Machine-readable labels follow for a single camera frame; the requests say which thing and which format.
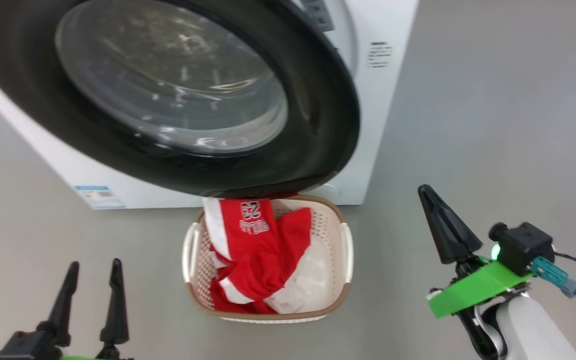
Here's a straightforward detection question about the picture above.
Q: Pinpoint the grey instruction sticker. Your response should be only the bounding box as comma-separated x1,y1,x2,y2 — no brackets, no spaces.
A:
300,0,335,32

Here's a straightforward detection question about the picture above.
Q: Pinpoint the round black glass washer door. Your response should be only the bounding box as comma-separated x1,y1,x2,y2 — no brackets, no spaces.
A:
0,0,361,200

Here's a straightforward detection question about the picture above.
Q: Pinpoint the blue energy label sticker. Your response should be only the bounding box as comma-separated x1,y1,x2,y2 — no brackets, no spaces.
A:
74,185,127,210

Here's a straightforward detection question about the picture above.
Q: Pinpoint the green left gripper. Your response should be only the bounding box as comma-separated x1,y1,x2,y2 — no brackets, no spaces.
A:
37,258,135,360

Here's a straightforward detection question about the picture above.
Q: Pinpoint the red and white jersey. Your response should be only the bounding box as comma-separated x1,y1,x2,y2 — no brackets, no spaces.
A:
203,197,314,315

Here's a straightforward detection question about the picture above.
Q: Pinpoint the cream laundry basket brown rim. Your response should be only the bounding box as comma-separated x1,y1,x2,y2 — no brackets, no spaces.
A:
182,194,354,324

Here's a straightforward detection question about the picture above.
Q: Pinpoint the teal cable connector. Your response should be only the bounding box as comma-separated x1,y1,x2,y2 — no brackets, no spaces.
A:
531,256,576,300

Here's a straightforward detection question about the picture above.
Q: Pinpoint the white mesh cloth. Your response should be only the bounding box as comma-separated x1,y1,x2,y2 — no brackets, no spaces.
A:
266,243,330,315

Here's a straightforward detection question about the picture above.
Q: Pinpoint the round white filter cover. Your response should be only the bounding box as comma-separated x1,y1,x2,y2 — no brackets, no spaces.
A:
317,182,342,202

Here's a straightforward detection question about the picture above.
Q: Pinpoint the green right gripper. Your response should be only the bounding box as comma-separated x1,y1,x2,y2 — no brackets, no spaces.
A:
417,184,534,360

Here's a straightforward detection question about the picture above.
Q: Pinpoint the white front-load washing machine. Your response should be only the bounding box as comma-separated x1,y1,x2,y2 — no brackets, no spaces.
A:
0,0,420,210

